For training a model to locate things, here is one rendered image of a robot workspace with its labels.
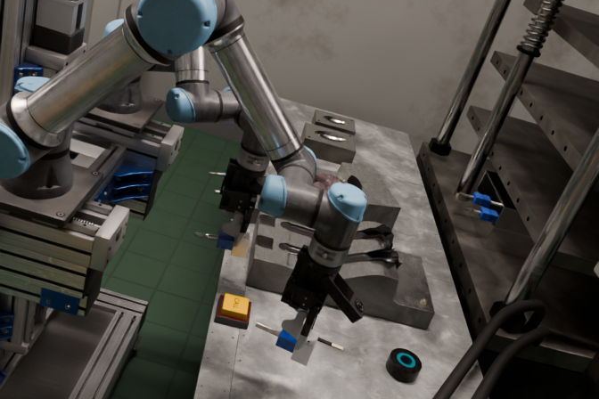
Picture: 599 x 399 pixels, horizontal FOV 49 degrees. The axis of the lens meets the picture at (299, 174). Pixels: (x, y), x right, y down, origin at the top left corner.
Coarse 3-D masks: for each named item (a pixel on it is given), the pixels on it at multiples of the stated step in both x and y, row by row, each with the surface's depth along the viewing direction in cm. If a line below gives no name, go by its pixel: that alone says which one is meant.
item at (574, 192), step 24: (504, 0) 262; (480, 48) 272; (456, 96) 283; (456, 120) 287; (432, 144) 292; (576, 168) 171; (576, 192) 171; (552, 216) 176; (576, 216) 174; (552, 240) 177; (528, 264) 183; (528, 288) 184
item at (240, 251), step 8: (200, 232) 162; (224, 232) 163; (248, 232) 164; (224, 240) 161; (232, 240) 161; (248, 240) 161; (224, 248) 162; (232, 248) 162; (240, 248) 162; (240, 256) 163
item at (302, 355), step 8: (264, 328) 139; (272, 328) 139; (280, 336) 137; (288, 336) 137; (312, 336) 138; (280, 344) 137; (288, 344) 137; (296, 344) 136; (312, 344) 135; (296, 352) 136; (304, 352) 136; (312, 352) 140; (296, 360) 137; (304, 360) 137
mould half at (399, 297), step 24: (288, 240) 179; (360, 240) 183; (264, 264) 168; (288, 264) 170; (360, 264) 174; (384, 264) 174; (408, 264) 192; (264, 288) 172; (360, 288) 171; (384, 288) 171; (408, 288) 181; (384, 312) 175; (408, 312) 174; (432, 312) 174
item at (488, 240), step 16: (496, 176) 242; (480, 192) 244; (496, 192) 230; (496, 208) 226; (512, 208) 222; (480, 224) 236; (496, 224) 224; (512, 224) 224; (480, 240) 233; (496, 240) 227; (512, 240) 227; (528, 240) 227; (576, 272) 233
